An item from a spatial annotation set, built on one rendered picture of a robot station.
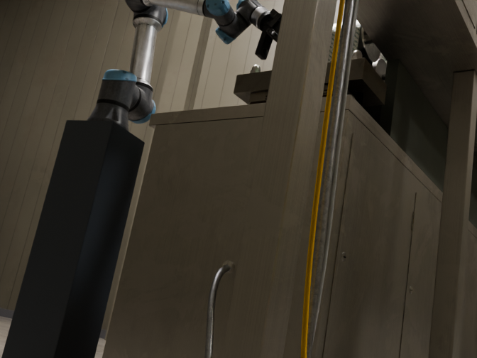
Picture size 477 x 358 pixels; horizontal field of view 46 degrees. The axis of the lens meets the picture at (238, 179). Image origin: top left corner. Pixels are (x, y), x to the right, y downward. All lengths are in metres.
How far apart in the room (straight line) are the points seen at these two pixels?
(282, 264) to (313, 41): 0.32
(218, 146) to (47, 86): 5.70
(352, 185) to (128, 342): 0.72
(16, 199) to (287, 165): 6.12
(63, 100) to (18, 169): 0.94
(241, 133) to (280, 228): 0.79
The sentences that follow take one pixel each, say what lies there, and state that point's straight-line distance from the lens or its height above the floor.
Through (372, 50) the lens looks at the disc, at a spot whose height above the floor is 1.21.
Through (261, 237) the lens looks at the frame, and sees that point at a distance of 0.75.
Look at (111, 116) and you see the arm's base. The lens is 2.00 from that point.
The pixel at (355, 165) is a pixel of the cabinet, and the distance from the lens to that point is 1.39.
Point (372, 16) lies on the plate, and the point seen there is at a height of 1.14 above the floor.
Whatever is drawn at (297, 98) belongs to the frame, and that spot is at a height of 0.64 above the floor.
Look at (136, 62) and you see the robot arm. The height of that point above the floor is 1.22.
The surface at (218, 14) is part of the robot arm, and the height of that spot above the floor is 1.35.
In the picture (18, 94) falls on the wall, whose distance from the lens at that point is 7.41.
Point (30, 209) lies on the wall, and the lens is 6.61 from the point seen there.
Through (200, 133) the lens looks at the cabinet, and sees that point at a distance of 1.59.
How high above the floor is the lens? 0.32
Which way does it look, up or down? 15 degrees up
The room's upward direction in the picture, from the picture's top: 11 degrees clockwise
